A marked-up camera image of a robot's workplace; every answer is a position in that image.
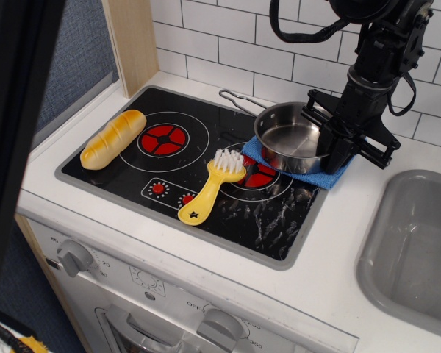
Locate metal pot with handle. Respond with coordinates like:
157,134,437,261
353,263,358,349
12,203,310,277
219,89,326,174

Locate black toy stovetop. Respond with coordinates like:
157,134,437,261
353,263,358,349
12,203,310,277
56,87,327,268

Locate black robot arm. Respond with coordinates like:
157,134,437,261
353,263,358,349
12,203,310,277
303,1,433,174

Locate wooden side post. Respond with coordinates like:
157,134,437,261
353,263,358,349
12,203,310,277
102,0,159,98

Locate toy bread loaf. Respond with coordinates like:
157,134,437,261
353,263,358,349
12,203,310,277
80,110,147,171

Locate grey sink basin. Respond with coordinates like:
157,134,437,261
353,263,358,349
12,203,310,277
356,170,441,336

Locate yellow dish brush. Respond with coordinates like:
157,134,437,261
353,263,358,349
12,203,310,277
178,149,246,226

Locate yellow black object on floor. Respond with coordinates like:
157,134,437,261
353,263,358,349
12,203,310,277
0,324,49,353

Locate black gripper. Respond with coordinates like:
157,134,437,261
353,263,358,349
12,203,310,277
301,79,401,176

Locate grey oven knob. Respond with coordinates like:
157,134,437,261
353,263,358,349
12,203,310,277
196,309,243,352
57,240,93,278

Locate grey right oven knob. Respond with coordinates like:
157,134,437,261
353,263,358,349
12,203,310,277
196,309,243,352

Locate grey left oven knob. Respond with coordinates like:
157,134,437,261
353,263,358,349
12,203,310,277
57,240,93,278

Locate blue towel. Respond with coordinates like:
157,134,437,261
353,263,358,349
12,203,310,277
242,137,355,190

